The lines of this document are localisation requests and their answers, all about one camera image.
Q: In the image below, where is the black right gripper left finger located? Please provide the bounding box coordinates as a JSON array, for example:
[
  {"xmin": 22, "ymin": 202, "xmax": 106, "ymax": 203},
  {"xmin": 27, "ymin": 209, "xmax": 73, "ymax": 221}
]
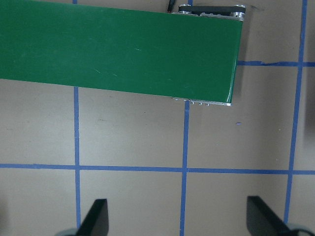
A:
[{"xmin": 76, "ymin": 199, "xmax": 109, "ymax": 236}]

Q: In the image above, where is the green conveyor belt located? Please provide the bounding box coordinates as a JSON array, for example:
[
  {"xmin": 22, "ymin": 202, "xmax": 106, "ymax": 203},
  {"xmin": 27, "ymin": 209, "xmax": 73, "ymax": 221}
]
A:
[{"xmin": 0, "ymin": 0, "xmax": 246, "ymax": 106}]

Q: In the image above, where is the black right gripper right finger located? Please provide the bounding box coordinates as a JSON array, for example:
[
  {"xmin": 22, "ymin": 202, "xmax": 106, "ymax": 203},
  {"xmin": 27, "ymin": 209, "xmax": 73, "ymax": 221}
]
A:
[{"xmin": 246, "ymin": 196, "xmax": 294, "ymax": 236}]

